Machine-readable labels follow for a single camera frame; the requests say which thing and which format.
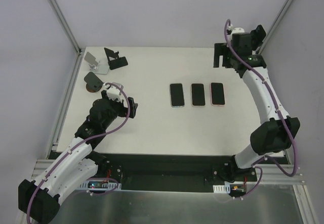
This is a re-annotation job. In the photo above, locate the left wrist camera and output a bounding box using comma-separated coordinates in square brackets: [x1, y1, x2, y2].
[103, 82, 124, 102]

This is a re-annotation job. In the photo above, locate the aluminium frame post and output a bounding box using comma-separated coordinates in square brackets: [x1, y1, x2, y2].
[256, 0, 295, 54]
[48, 0, 82, 55]

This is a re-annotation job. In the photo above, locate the silver metal phone stand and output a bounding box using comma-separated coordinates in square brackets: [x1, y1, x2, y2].
[84, 52, 110, 75]

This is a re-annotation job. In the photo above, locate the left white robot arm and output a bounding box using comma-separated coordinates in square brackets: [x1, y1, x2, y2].
[18, 89, 138, 223]

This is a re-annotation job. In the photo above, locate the left aluminium frame post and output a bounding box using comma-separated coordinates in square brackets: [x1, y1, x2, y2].
[48, 0, 82, 55]

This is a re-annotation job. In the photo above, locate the right white cable duct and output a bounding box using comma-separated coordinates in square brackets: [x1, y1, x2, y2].
[213, 184, 245, 194]

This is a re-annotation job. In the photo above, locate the phone with cream case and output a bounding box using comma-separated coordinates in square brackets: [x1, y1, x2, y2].
[191, 83, 206, 107]

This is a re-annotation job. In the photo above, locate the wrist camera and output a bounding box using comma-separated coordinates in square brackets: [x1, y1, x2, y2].
[226, 24, 245, 35]
[103, 82, 124, 102]

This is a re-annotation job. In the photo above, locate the left white cable duct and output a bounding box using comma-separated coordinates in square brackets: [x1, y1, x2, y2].
[76, 180, 122, 191]

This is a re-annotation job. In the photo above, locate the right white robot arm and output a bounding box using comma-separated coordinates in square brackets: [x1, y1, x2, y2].
[215, 28, 300, 181]

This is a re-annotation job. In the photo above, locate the white cable duct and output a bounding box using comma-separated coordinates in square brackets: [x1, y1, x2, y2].
[213, 184, 245, 194]
[76, 180, 122, 191]

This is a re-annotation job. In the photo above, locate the right aluminium frame post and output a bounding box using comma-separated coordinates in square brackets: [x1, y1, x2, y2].
[256, 0, 295, 54]

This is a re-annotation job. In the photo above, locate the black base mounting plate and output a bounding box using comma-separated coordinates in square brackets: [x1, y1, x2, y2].
[75, 152, 256, 193]

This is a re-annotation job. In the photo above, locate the phone with clear blue case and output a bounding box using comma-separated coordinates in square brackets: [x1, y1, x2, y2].
[170, 83, 185, 107]

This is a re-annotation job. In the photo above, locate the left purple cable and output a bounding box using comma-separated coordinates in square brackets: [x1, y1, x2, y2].
[26, 81, 132, 224]

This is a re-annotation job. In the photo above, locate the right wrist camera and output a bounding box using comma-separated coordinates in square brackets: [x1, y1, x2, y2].
[226, 24, 245, 35]

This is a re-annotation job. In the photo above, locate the phone with pink case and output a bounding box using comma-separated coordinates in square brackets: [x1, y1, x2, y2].
[210, 82, 225, 106]

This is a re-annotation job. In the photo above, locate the black folding phone stand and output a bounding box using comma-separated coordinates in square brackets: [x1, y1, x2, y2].
[104, 48, 128, 70]

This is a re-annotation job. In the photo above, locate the round wooden base phone stand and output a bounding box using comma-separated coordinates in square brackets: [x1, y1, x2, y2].
[84, 72, 103, 93]

